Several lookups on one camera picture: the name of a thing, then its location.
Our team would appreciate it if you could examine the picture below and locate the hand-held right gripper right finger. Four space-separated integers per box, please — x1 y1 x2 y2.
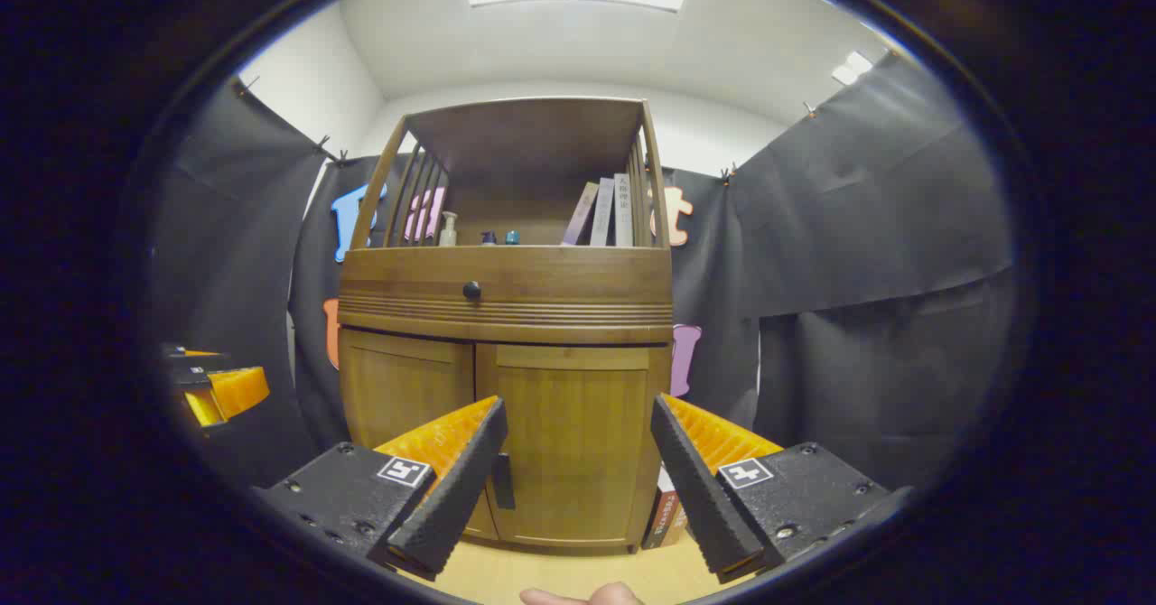
650 394 913 585

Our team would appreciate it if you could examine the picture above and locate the brown book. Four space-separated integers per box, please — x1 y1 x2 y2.
641 468 680 550

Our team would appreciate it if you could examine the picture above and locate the white book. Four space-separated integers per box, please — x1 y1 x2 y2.
614 172 635 247

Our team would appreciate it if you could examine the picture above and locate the wooden drawer with black knob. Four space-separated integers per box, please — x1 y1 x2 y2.
340 248 674 324

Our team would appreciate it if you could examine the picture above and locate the black backdrop cloth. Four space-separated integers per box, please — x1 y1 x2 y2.
149 50 1017 493

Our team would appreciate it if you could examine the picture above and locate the wooden double-door shoe cabinet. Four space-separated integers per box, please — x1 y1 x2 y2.
337 97 674 554

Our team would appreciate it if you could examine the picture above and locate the small ceiling light panel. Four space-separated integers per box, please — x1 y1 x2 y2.
831 51 874 87

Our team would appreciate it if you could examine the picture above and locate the wooden shoe cabinet door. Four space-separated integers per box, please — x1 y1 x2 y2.
340 328 500 541
476 343 671 550

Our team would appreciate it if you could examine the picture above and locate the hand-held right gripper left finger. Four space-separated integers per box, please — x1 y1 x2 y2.
253 396 508 582

